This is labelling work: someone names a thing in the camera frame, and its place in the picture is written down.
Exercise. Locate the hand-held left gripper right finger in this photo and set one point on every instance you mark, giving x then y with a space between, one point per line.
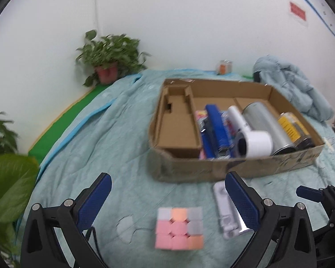
243 201

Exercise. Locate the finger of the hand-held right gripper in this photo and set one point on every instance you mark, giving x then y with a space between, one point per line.
310 192
333 241

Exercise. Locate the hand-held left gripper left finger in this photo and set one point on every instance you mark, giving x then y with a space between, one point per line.
96 198

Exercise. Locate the white folding stand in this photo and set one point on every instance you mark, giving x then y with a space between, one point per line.
223 201

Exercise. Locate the cardboard box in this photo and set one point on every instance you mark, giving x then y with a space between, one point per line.
184 170

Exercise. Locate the yellow label clear jar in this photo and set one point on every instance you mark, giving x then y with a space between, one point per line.
290 128

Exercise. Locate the pastel puzzle cube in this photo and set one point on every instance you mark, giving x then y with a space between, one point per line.
178 229

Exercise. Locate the colourful board game box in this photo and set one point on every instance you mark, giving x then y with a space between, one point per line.
229 125

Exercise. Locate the silver metal can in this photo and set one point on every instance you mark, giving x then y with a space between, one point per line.
268 120

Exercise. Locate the teal quilted blanket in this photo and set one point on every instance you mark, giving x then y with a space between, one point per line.
100 134

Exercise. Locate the green mat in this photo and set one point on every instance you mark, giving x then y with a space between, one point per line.
61 128

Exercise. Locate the large leafy plant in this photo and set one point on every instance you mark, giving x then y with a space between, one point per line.
11 178

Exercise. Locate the light blue puffer jacket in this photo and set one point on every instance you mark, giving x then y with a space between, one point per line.
290 81

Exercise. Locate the small orange glass jar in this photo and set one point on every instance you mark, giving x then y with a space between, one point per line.
223 67

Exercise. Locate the small potted plant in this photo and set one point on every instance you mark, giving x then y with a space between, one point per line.
109 50

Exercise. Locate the red wall sign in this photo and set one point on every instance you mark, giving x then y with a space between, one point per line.
298 11

